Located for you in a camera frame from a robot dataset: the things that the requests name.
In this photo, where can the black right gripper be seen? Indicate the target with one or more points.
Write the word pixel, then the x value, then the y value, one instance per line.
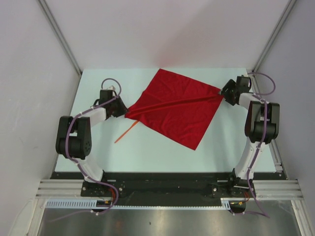
pixel 230 85

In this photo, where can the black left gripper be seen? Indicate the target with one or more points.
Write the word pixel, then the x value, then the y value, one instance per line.
pixel 123 109

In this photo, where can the orange plastic knife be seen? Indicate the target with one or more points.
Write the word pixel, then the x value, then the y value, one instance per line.
pixel 126 131

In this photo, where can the red cloth napkin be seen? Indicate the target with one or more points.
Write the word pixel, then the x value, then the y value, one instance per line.
pixel 178 107

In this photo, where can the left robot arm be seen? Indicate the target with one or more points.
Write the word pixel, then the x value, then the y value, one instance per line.
pixel 74 136

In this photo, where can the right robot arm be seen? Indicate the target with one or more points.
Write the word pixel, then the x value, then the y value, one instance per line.
pixel 261 128

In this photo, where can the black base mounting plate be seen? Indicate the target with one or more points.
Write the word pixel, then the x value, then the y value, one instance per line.
pixel 161 183

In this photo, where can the aluminium front rail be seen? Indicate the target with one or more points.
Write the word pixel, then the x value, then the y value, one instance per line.
pixel 265 189

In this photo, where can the right aluminium frame post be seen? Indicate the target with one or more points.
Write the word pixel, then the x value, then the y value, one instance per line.
pixel 275 33

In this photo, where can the aluminium frame post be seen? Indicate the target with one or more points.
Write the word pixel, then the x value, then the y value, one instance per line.
pixel 47 12
pixel 275 33

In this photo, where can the left aluminium frame post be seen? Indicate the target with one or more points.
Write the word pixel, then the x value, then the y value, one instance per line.
pixel 47 12

